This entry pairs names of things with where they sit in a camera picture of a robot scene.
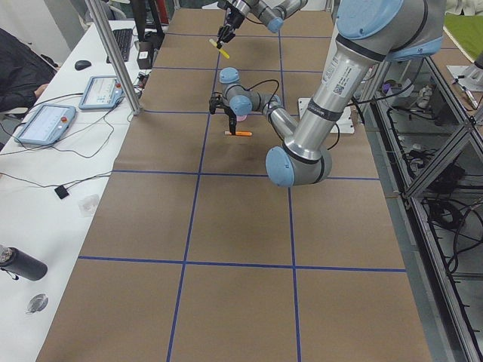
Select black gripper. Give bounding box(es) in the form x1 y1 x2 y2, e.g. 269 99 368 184
217 24 235 47
209 94 236 136

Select yellow highlighter pen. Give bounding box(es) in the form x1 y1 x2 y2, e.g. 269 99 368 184
208 38 230 59

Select orange highlighter pen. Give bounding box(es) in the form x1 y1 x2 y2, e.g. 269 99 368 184
224 130 253 137

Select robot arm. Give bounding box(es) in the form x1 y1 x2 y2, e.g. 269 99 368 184
209 0 446 187
216 0 308 49

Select black cardboard box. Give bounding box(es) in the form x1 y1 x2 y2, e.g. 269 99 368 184
137 41 154 69

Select black keyboard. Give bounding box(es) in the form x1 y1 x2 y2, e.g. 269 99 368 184
112 28 133 62

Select far teach pendant tablet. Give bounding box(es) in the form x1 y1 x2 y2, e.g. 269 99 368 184
78 75 124 111

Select teach pendant tablet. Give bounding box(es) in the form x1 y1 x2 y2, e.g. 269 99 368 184
14 104 77 146
78 75 124 111

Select black computer mouse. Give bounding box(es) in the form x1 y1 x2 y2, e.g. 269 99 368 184
74 60 92 71

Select near teach pendant tablet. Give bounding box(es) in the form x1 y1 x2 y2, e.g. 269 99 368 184
14 104 77 146

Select small black usb box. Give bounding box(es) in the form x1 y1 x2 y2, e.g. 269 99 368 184
54 185 69 200

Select person in black jacket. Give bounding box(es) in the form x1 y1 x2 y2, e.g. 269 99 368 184
1 29 56 112

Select black water bottle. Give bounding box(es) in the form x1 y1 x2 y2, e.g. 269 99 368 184
1 245 48 281

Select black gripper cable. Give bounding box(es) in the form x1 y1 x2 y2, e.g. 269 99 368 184
241 78 281 100

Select aluminium frame post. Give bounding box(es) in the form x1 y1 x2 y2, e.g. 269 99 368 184
85 0 141 116

